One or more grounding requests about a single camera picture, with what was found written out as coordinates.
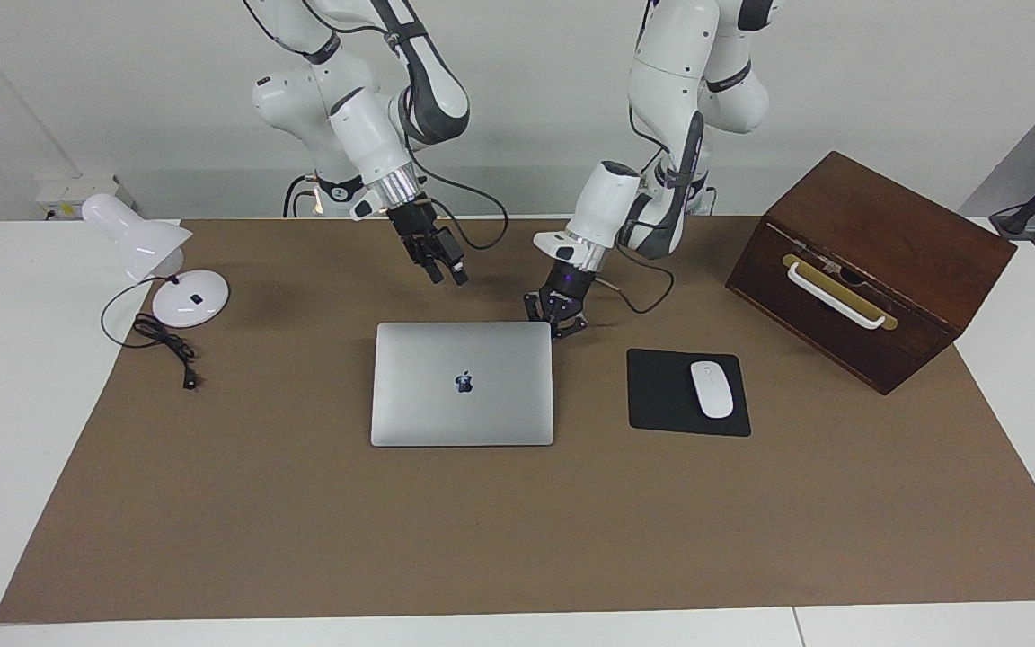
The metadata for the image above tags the white wall power strip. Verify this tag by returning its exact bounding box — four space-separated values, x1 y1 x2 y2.
36 175 132 221

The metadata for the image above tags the dark wooden box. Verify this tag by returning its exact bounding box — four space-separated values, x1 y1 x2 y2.
725 150 1018 396

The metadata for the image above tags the silver laptop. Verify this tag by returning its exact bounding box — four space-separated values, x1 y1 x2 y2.
370 321 555 448

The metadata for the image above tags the white computer mouse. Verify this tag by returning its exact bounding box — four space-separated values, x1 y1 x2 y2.
690 360 735 420

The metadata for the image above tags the black lamp power cable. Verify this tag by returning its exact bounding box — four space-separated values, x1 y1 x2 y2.
101 274 202 392

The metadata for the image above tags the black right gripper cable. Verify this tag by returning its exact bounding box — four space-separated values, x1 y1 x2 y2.
243 0 511 253

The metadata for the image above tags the white box handle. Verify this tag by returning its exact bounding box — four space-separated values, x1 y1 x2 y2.
787 261 889 330

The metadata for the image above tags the black mouse pad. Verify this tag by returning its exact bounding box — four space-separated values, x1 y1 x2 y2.
626 349 752 438

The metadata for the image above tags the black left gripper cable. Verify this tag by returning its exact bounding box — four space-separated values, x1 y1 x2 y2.
594 103 676 315

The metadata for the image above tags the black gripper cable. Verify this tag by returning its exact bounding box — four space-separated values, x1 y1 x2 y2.
594 103 676 315
243 0 511 253

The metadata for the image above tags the black arm base cable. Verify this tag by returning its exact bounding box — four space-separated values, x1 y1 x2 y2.
282 175 316 218

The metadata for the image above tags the brown table mat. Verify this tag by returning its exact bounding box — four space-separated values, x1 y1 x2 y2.
0 216 1035 624

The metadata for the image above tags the white desk lamp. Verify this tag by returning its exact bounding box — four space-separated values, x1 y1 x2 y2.
81 193 231 328

